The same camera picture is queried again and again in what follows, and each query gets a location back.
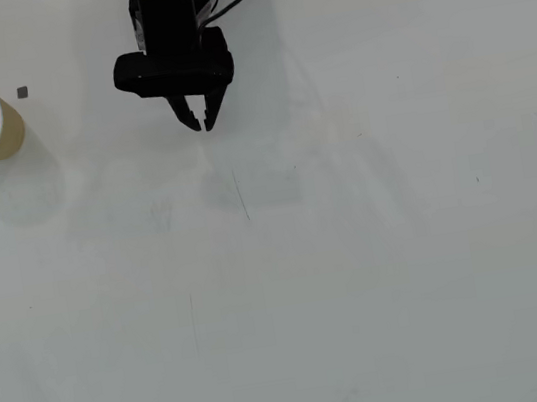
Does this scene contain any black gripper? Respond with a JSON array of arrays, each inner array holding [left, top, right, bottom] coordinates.
[[127, 0, 239, 141]]

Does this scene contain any black bar-shaped wrist camera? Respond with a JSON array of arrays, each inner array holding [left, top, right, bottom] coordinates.
[[109, 38, 238, 104]]

